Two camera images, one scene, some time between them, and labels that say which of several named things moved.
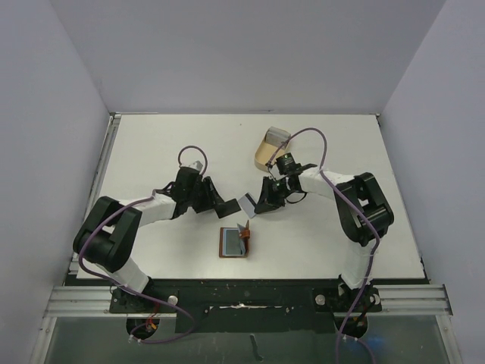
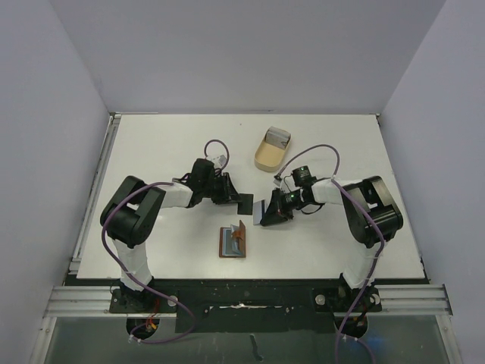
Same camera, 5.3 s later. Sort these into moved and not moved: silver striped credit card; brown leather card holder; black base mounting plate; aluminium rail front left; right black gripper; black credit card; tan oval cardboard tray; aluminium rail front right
Moved: right black gripper; black credit card; silver striped credit card
Not moved: tan oval cardboard tray; aluminium rail front left; brown leather card holder; aluminium rail front right; black base mounting plate
